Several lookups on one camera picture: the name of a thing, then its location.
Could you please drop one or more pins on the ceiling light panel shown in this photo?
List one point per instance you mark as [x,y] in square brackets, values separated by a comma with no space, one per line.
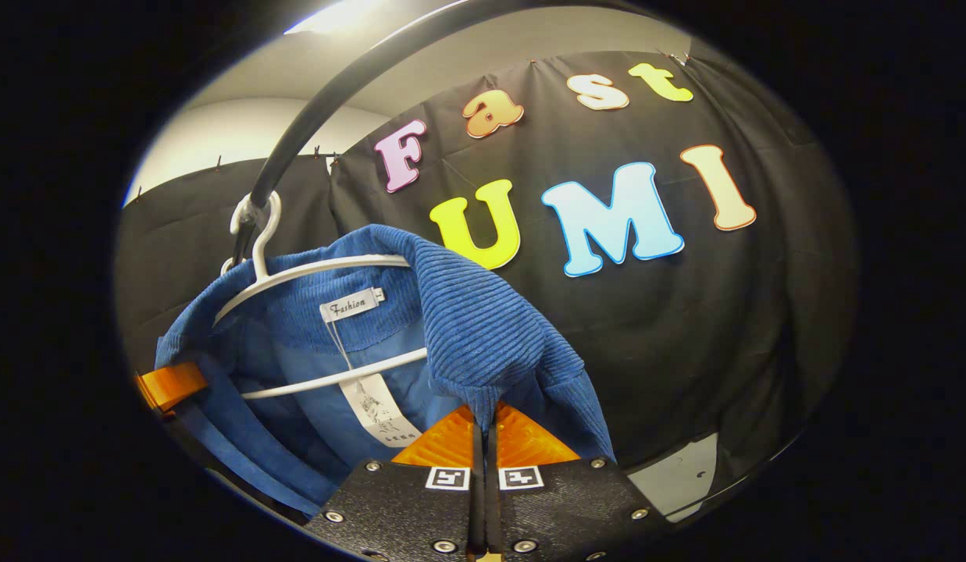
[334,16]

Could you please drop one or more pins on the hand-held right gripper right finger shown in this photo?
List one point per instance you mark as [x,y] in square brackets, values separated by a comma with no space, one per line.
[568,507]

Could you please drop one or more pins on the white clothes hanger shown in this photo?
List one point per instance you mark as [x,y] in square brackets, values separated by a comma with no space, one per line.
[261,250]
[226,266]

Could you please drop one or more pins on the black clothes rack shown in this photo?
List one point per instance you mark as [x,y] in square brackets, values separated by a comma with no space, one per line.
[279,156]

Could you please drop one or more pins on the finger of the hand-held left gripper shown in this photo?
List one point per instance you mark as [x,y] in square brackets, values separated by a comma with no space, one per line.
[170,384]

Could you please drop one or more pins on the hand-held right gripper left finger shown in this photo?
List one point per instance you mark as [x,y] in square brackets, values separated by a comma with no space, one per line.
[404,507]

